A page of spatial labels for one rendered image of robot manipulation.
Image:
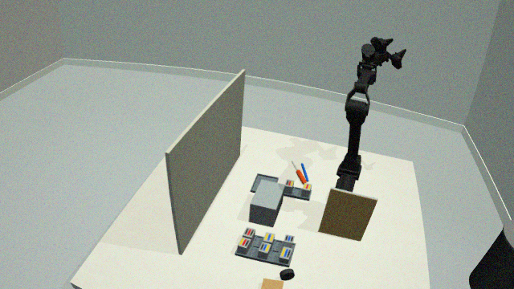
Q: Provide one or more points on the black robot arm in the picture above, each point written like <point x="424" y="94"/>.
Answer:
<point x="356" y="112"/>

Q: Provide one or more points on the orange-handled screwdriver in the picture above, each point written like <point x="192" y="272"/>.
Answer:
<point x="300" y="175"/>

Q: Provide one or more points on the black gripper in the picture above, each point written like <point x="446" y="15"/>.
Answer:
<point x="396" y="59"/>

